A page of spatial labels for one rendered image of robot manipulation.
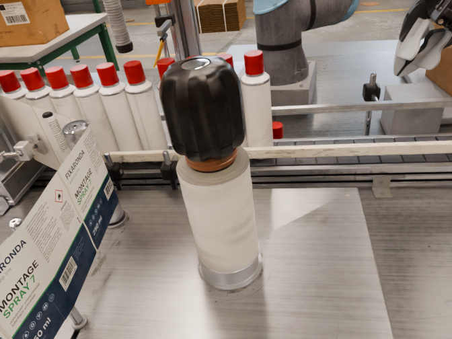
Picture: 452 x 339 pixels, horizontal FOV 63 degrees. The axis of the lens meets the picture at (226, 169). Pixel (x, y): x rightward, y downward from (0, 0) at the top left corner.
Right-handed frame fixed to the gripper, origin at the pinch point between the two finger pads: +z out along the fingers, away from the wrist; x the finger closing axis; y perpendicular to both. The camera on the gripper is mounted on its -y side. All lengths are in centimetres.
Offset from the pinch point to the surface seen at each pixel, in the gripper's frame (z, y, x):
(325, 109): 13.3, -2.7, -5.7
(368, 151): 14.1, 4.3, 3.2
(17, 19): 90, -127, -132
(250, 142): 23.9, 1.8, -16.0
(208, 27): 142, -393, -48
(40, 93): 32, 2, -57
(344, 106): 11.1, -2.7, -3.0
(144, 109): 25.8, 2.6, -37.0
